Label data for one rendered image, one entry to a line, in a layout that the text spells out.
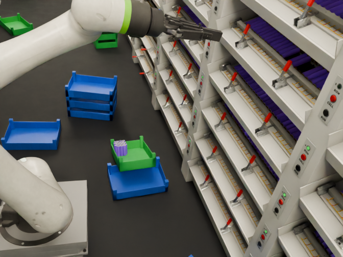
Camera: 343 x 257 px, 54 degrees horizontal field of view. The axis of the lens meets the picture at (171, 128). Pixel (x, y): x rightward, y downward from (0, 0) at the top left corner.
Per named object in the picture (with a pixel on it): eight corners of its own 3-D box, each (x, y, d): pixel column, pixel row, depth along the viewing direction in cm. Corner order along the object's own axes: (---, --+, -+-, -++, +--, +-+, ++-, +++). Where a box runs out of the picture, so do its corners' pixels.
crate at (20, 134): (3, 150, 195) (0, 139, 190) (11, 128, 210) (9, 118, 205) (56, 150, 200) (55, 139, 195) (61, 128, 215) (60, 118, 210)
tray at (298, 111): (304, 135, 94) (305, 111, 87) (219, 41, 138) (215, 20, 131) (368, 109, 95) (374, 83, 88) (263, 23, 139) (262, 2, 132)
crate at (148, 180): (113, 200, 175) (113, 190, 170) (107, 173, 190) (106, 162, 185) (167, 191, 184) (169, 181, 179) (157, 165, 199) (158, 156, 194)
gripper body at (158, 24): (139, 27, 96) (168, 33, 100) (146, 40, 90) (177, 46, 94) (146, 1, 92) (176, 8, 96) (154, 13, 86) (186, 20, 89)
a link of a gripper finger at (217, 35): (201, 27, 97) (202, 28, 96) (222, 31, 100) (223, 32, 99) (198, 36, 99) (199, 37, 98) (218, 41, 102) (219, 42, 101)
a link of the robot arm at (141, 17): (135, 2, 82) (127, -10, 89) (123, 45, 88) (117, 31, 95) (157, 7, 84) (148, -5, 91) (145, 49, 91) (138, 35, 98)
